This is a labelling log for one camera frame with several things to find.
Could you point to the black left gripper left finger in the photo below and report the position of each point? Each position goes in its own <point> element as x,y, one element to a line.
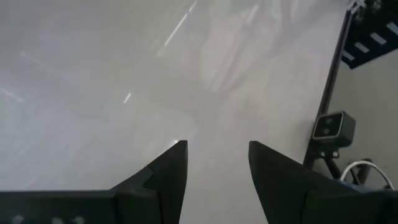
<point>164,186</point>

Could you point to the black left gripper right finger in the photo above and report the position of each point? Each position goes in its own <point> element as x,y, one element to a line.
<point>280,189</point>

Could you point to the black camera stand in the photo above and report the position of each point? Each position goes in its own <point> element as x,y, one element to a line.
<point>326,158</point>

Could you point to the black table-level camera box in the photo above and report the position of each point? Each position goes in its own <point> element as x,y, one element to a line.
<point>334,129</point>

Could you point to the black table edge rail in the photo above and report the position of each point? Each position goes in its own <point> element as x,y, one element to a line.
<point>334,65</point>

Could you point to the black and white striped frame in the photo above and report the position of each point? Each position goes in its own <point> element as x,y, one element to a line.
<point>373,34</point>

